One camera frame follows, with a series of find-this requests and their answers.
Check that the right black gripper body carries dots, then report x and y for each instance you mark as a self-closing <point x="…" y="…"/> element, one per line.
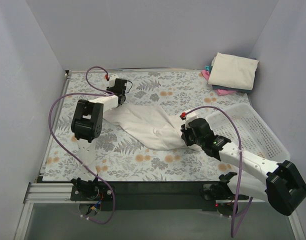
<point x="185" y="138"/>

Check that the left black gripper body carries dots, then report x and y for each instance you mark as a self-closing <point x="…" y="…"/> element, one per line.
<point x="121" y="99"/>

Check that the white t shirt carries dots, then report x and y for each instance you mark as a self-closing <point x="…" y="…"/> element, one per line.
<point x="150" y="125"/>

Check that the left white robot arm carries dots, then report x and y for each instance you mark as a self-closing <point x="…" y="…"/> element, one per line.
<point x="87" y="126"/>

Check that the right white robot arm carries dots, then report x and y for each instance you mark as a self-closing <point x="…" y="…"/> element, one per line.
<point x="284" y="188"/>

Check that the floral table mat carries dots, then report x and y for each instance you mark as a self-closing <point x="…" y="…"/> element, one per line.
<point x="119" y="156"/>

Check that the pink folded t shirt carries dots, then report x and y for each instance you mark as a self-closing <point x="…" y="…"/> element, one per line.
<point x="220" y="92"/>

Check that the white plastic basket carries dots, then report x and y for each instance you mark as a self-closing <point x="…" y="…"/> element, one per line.
<point x="256" y="136"/>

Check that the cream folded t shirt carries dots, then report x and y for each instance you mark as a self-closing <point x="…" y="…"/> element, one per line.
<point x="232" y="71"/>

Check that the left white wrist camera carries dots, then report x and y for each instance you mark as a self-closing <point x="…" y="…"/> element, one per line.
<point x="111" y="77"/>

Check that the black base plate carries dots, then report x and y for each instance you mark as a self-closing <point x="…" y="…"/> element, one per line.
<point x="150" y="195"/>

